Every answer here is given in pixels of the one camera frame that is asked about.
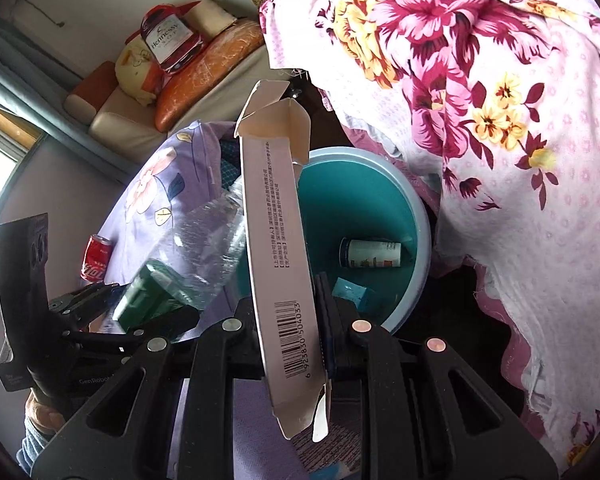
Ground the person's left forearm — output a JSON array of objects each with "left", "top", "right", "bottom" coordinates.
[{"left": 16, "top": 417, "right": 61, "bottom": 478}]

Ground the green box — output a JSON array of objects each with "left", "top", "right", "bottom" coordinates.
[{"left": 111, "top": 259, "right": 192, "bottom": 334}]

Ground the pink floral blanket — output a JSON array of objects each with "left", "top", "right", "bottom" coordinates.
[{"left": 259, "top": 0, "right": 600, "bottom": 472}]

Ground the teal plastic bin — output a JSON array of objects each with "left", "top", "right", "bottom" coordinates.
[{"left": 232, "top": 146, "right": 433, "bottom": 336}]

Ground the beige sofa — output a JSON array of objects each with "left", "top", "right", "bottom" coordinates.
[{"left": 62, "top": 20, "right": 272, "bottom": 172}]

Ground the white green drink can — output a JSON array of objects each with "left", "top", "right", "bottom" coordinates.
[{"left": 339, "top": 237, "right": 404, "bottom": 269}]

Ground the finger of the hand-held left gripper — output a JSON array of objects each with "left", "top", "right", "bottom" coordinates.
[
  {"left": 62, "top": 307, "right": 202, "bottom": 357},
  {"left": 49, "top": 281, "right": 127, "bottom": 322}
]

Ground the purple floral tablecloth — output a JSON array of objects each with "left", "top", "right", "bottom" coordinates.
[{"left": 87, "top": 120, "right": 312, "bottom": 480}]

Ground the long white carton box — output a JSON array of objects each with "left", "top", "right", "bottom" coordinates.
[{"left": 234, "top": 80, "right": 331, "bottom": 441}]

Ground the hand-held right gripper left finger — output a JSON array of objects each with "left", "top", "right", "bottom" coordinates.
[{"left": 30, "top": 302, "right": 266, "bottom": 480}]

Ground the grey curtain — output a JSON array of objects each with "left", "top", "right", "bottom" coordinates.
[{"left": 0, "top": 25, "right": 147, "bottom": 172}]

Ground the small teal packet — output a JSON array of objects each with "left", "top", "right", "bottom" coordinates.
[{"left": 331, "top": 278, "right": 376, "bottom": 312}]

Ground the person's left hand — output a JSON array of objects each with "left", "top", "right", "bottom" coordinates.
[{"left": 24, "top": 390, "right": 77, "bottom": 435}]

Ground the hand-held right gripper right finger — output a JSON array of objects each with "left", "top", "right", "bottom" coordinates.
[{"left": 314, "top": 272, "right": 559, "bottom": 480}]

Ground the red soda can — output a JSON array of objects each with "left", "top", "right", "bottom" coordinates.
[{"left": 80, "top": 234, "right": 114, "bottom": 283}]

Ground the yellow plush toy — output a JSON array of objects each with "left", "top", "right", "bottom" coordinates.
[{"left": 114, "top": 42, "right": 164, "bottom": 107}]

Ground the beige pillow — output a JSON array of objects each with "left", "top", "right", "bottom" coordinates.
[{"left": 181, "top": 0, "right": 239, "bottom": 42}]

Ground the orange leather cushion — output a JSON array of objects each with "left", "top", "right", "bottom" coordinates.
[{"left": 154, "top": 21, "right": 266, "bottom": 132}]

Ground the clear plastic bottle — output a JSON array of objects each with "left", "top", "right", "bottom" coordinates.
[{"left": 155, "top": 175, "right": 249, "bottom": 312}]

